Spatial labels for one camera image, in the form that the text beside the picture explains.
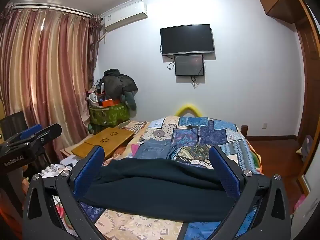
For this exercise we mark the wooden lap desk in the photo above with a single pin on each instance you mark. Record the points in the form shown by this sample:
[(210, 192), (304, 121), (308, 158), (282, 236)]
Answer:
[(105, 140)]

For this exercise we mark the yellow foam tube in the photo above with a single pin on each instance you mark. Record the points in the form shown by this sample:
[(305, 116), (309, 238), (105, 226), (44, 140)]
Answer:
[(188, 105)]

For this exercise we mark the white air conditioner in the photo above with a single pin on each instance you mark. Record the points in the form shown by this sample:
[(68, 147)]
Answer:
[(125, 17)]

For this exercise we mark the blue patchwork blanket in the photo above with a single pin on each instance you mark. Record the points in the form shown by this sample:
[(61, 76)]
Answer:
[(200, 135)]

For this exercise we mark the pile of white cloth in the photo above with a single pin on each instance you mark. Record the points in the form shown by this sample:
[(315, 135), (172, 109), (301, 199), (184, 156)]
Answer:
[(52, 170)]

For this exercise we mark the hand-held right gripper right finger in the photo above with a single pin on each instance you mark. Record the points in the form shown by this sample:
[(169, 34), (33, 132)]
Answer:
[(225, 172)]

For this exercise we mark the pile of dark jackets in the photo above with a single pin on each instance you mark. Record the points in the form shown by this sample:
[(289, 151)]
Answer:
[(117, 81)]

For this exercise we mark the pink slipper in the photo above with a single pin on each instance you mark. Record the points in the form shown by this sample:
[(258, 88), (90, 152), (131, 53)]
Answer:
[(300, 202)]

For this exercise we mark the black wall television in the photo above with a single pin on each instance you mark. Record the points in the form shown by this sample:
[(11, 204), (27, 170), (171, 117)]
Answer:
[(187, 38)]

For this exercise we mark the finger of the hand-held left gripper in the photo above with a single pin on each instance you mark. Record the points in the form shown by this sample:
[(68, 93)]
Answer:
[(50, 132), (31, 131)]

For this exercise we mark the small black wall monitor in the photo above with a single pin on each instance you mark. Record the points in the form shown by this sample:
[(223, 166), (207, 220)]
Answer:
[(189, 65)]

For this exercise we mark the grey green cloth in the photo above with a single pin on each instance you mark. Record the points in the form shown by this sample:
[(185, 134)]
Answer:
[(130, 102)]

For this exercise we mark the folded blue jeans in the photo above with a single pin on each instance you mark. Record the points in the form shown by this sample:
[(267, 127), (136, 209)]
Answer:
[(152, 150)]

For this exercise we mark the white wall socket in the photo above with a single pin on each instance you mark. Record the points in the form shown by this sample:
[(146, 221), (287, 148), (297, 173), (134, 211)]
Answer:
[(264, 125)]

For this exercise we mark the orange box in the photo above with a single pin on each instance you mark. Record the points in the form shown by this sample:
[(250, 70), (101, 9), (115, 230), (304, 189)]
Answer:
[(108, 102)]

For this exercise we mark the white curtain rail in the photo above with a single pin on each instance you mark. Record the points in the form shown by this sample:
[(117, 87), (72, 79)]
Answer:
[(62, 9)]

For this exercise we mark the green patterned storage bag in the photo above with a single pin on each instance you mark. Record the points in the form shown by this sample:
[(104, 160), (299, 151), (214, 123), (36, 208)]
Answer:
[(110, 115)]

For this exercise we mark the pink striped curtain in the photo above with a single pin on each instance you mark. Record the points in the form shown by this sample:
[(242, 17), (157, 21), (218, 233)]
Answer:
[(50, 67)]

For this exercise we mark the black mesh chair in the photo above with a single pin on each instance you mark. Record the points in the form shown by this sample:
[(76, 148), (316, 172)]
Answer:
[(15, 120)]

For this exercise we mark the wooden bed frame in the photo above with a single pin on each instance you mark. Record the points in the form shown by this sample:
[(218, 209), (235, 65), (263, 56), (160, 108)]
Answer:
[(245, 130)]

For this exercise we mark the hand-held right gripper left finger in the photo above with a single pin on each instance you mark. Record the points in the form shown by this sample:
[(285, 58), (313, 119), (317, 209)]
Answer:
[(90, 170)]

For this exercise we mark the dark navy pants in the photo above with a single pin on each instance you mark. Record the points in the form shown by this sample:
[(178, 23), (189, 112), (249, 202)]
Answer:
[(155, 192)]

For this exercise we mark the grey pink bag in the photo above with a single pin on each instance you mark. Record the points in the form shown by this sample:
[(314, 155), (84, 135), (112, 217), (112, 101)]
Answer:
[(307, 147)]

